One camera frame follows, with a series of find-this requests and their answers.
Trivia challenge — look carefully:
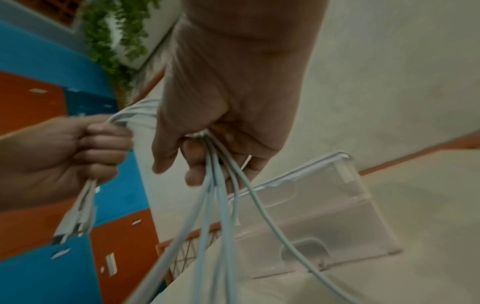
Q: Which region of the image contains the white planter box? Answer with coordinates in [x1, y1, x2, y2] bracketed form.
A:
[111, 0, 183, 71]

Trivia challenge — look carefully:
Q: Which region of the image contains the blue and orange locker cabinet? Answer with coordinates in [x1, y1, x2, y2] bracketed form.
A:
[0, 21, 166, 304]

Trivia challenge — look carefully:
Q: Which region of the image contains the clear plastic storage box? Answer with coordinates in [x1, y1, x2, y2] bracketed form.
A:
[226, 151, 404, 280]

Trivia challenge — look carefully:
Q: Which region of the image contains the person's left hand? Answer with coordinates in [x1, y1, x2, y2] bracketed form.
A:
[0, 115, 135, 212]

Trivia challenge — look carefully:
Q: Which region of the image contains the orange framed wire basket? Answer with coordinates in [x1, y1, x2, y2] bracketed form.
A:
[155, 222, 223, 286]

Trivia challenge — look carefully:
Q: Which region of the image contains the white cable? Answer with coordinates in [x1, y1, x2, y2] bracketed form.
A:
[215, 142, 328, 274]
[51, 99, 214, 304]
[194, 139, 223, 304]
[210, 139, 243, 304]

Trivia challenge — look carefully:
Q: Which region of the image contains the person's right hand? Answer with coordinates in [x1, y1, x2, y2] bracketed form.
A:
[151, 0, 328, 187]

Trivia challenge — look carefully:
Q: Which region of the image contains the green hanging plant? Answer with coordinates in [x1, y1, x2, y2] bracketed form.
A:
[80, 0, 163, 105]

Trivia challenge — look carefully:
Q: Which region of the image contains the brown lattice panel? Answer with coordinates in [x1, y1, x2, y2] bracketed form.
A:
[36, 0, 83, 28]

